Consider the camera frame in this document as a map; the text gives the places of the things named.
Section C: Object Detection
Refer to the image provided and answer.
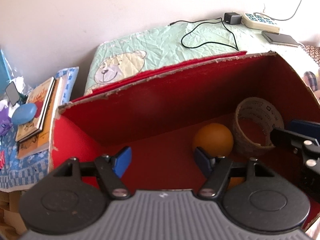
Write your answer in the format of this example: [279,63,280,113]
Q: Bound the orange ball toy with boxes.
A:
[192,122,238,178]

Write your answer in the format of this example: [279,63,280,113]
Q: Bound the brown tape roll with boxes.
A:
[232,97,284,155]

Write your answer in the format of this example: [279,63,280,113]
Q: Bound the pink plush bunny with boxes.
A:
[303,71,320,100]

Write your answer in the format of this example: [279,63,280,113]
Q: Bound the large red cardboard box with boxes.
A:
[48,50,320,231]

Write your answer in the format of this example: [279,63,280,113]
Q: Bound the stack of books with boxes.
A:
[16,77,63,159]

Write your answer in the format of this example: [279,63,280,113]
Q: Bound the blue patterned cloth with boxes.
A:
[1,67,79,192]

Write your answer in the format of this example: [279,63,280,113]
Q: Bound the black smartphone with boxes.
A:
[261,31,300,47]

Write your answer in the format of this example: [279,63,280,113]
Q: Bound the blue glasses case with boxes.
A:
[11,103,37,125]

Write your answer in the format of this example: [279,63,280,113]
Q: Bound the green bear quilt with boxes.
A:
[85,18,266,95]

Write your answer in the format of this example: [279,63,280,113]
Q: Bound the cardboard boxes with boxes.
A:
[1,191,27,239]

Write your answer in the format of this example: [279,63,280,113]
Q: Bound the purple toy figure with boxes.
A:
[0,106,12,136]

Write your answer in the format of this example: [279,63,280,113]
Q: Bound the white power strip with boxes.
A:
[241,13,280,33]

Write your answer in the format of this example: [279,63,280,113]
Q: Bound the small grey mirror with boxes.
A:
[5,82,20,106]

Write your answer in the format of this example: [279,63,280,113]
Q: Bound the black power adapter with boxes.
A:
[223,12,242,25]

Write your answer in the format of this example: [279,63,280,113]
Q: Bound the blue paper bag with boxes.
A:
[0,50,11,95]

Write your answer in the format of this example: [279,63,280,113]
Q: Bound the black charging cable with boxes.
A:
[168,17,240,52]

